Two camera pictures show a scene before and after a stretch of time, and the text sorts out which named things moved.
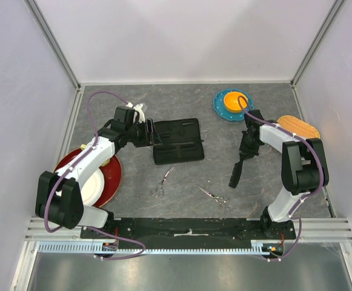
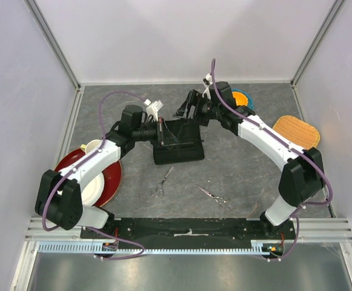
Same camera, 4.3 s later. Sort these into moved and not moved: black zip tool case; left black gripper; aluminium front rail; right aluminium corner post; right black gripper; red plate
Moved: left black gripper; right black gripper
Not moved: red plate; aluminium front rail; black zip tool case; right aluminium corner post
